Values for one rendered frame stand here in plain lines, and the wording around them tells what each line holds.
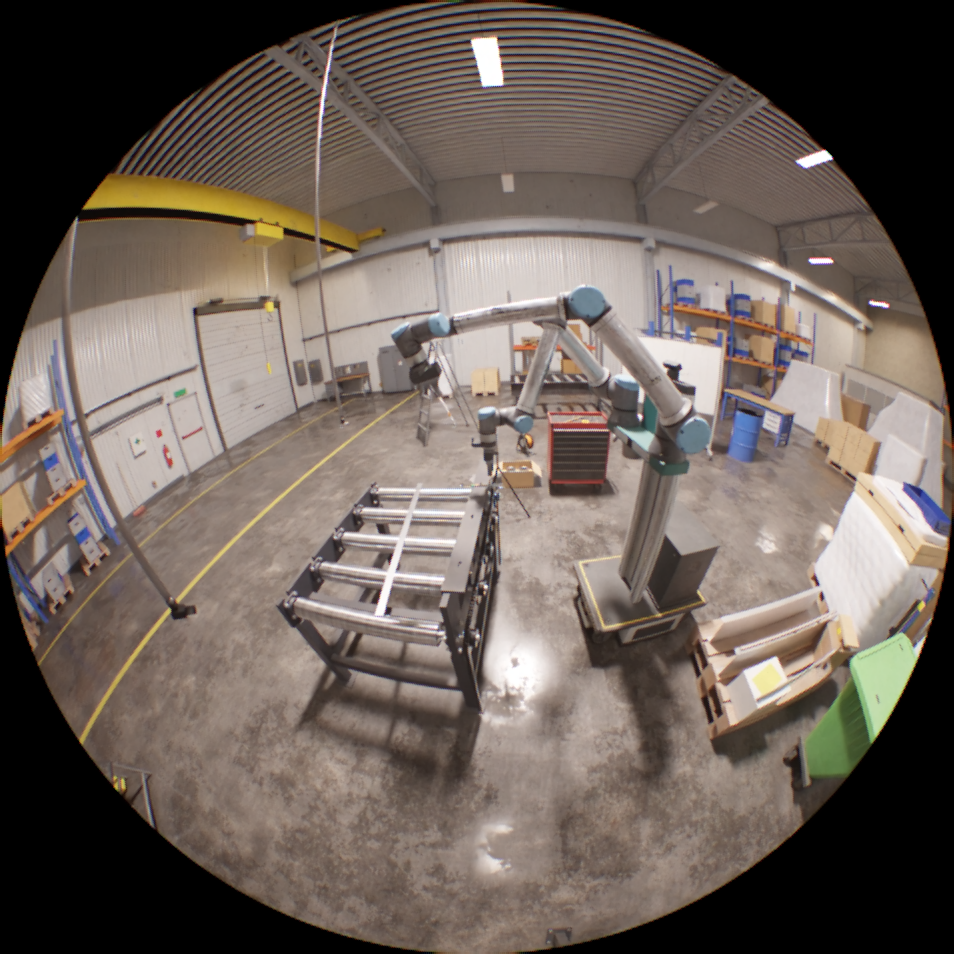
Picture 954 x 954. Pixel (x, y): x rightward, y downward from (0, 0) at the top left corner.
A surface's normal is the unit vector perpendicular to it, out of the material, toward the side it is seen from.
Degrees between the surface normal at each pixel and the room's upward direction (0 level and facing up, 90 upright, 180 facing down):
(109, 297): 90
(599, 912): 0
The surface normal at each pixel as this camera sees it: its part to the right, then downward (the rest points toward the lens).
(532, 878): -0.08, -0.88
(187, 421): 0.99, 0.00
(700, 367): -0.54, 0.43
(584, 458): -0.14, 0.47
